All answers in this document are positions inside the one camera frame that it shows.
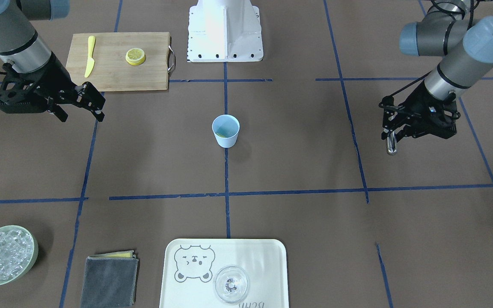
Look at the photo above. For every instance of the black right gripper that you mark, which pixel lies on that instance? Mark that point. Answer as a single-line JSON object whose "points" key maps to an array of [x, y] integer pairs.
{"points": [[56, 76]]}

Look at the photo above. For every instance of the green bowl of ice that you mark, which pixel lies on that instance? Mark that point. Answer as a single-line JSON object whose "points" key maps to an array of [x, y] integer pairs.
{"points": [[18, 252]]}

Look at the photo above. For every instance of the lemon slice on board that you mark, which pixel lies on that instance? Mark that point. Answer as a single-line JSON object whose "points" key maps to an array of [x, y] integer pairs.
{"points": [[135, 56]]}

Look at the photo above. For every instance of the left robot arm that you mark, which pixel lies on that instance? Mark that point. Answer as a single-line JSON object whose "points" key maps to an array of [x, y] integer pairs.
{"points": [[465, 46]]}

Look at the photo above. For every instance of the bamboo cutting board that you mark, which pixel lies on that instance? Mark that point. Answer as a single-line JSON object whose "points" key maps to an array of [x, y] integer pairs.
{"points": [[111, 72]]}

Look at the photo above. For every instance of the grey folded cloth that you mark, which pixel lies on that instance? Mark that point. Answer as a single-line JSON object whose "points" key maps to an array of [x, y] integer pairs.
{"points": [[110, 280]]}

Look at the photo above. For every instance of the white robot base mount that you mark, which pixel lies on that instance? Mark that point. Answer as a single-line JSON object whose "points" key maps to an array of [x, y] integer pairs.
{"points": [[224, 31]]}

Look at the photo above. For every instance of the light blue cup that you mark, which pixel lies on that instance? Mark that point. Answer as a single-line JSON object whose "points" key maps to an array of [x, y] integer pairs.
{"points": [[230, 125]]}

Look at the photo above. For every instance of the clear wine glass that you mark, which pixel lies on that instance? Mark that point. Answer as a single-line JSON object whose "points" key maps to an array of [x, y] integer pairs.
{"points": [[231, 284]]}

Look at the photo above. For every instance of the yellow plastic knife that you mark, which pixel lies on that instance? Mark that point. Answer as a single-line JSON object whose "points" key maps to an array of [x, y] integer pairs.
{"points": [[90, 63]]}

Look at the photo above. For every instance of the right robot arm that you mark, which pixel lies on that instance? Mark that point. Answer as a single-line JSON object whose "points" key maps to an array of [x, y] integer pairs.
{"points": [[20, 43]]}

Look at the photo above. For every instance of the cream bear tray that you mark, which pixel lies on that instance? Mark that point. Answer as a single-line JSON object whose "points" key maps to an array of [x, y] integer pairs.
{"points": [[191, 265]]}

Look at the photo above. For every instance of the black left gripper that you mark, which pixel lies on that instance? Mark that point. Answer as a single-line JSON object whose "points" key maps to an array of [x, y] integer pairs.
{"points": [[420, 101]]}

